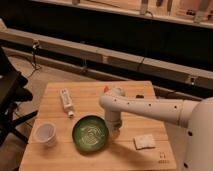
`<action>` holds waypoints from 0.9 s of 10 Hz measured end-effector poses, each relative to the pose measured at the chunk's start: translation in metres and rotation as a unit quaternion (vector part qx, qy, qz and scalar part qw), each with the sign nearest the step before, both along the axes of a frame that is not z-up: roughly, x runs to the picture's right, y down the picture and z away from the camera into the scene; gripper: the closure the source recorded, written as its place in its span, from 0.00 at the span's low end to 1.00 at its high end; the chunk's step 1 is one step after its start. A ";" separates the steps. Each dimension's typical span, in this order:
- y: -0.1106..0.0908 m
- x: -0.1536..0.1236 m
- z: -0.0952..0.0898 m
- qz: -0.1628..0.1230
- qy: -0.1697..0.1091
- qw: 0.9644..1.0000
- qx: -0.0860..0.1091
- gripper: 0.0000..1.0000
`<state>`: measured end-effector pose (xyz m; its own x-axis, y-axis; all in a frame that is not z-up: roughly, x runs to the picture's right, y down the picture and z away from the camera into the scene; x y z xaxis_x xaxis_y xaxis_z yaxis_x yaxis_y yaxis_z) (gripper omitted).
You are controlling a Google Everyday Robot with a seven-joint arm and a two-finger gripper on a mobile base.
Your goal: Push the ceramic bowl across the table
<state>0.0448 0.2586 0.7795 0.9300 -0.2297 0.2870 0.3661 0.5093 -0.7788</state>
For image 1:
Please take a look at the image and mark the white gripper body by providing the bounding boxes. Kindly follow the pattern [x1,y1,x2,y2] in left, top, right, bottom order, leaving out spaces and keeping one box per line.
[104,111,122,137]

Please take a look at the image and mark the green ceramic bowl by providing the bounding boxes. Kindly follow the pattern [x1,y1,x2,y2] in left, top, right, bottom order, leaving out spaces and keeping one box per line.
[72,115,109,153]

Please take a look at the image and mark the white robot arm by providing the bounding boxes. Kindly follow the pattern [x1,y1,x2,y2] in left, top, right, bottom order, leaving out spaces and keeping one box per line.
[99,93,213,171]

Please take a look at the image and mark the orange and white bottle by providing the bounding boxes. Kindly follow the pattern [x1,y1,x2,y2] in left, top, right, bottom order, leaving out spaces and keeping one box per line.
[104,86,125,96]

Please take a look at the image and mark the wooden table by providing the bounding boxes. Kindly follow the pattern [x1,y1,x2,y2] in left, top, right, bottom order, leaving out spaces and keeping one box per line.
[20,82,176,171]

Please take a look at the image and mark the white tube with cap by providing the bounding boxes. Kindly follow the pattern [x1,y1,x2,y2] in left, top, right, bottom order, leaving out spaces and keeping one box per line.
[60,88,74,117]

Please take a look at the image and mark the clear plastic cup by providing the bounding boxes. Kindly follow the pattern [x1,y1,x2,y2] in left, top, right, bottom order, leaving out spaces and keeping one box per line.
[34,123,57,147]

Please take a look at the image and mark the black chair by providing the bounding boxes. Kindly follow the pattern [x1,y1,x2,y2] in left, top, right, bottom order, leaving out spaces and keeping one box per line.
[0,46,37,146]

